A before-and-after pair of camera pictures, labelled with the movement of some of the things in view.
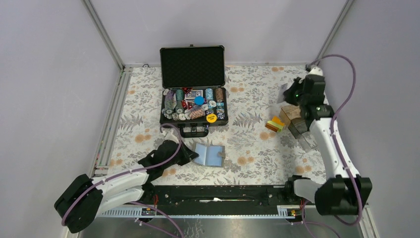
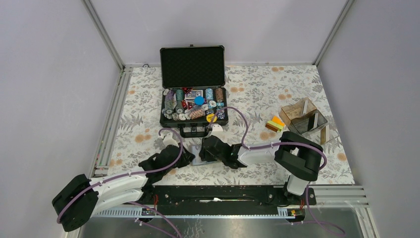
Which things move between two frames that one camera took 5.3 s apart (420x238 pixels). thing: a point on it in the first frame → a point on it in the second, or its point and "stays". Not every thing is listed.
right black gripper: (288, 93) → (204, 155)
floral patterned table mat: (255, 148) stays
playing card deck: (192, 93) stays
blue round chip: (198, 100) stays
